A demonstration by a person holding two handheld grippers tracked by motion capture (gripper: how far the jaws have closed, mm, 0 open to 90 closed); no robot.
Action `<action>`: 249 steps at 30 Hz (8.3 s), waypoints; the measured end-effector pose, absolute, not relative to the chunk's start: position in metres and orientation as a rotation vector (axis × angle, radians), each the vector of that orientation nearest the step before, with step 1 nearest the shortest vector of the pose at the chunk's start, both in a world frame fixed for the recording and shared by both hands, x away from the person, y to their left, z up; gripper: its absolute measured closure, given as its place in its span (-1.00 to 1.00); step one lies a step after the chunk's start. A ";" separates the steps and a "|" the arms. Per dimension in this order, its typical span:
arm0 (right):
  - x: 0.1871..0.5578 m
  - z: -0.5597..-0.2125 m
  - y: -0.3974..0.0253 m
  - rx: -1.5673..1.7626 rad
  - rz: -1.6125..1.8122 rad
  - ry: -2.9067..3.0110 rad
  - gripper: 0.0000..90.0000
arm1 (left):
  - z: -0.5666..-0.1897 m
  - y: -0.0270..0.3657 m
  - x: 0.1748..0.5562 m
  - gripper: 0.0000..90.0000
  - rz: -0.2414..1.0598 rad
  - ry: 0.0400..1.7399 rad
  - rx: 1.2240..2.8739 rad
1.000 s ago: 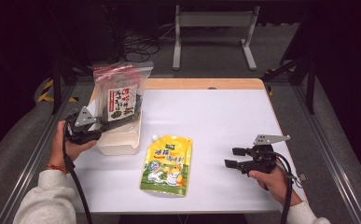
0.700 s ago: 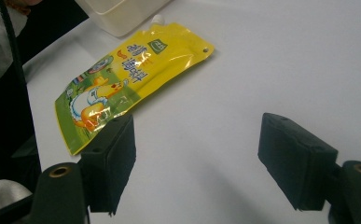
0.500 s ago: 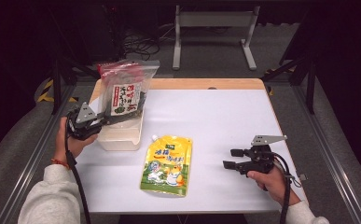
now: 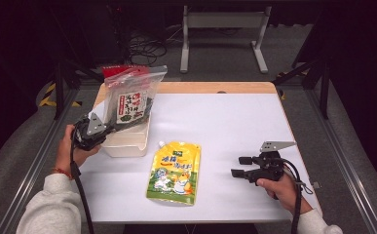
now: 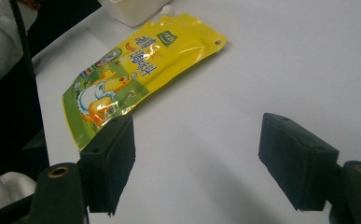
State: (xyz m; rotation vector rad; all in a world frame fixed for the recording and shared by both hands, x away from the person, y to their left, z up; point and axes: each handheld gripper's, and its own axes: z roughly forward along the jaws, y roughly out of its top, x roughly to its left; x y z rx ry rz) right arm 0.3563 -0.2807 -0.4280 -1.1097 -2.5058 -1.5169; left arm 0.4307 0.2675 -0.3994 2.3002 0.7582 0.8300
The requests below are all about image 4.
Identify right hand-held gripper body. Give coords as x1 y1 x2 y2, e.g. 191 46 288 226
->
248 140 297 186

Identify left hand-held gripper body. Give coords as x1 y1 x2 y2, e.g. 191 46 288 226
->
72 112 116 151

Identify white divided plastic container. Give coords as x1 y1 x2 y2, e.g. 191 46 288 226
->
93 97 153 159

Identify clear dried seaweed bag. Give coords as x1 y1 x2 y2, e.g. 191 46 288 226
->
102 64 169 132

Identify red snack packet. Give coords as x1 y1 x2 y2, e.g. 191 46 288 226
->
101 63 150 80

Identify yellow spout pouch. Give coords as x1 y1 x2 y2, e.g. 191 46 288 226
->
145 139 202 207

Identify person's left hand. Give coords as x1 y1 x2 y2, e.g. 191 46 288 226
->
55 124 101 178

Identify person's right hand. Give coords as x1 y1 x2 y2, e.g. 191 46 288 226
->
256 175 314 215

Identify white table sheet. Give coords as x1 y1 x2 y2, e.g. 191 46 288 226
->
78 93 322 224

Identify black metal stand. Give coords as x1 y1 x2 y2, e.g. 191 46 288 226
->
53 58 107 121
273 58 331 121

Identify yellow black hazard tape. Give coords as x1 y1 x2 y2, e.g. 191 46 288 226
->
38 82 83 109

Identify red bracelet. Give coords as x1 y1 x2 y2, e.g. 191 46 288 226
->
52 167 74 180

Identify right hand-held gripper cable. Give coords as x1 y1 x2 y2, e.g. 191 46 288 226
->
280 158 322 234

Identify hand-held gripper cable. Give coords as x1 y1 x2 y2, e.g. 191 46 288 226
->
280 158 322 234
69 128 95 234

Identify left hand-held gripper cable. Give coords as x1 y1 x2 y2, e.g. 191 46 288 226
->
69 128 95 234

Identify metal floor rail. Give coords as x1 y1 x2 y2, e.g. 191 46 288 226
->
306 87 377 234
0 87 80 234

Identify black floor cables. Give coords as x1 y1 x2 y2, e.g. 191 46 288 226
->
121 30 170 67

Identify white metal desk frame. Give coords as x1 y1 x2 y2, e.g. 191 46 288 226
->
179 5 273 74

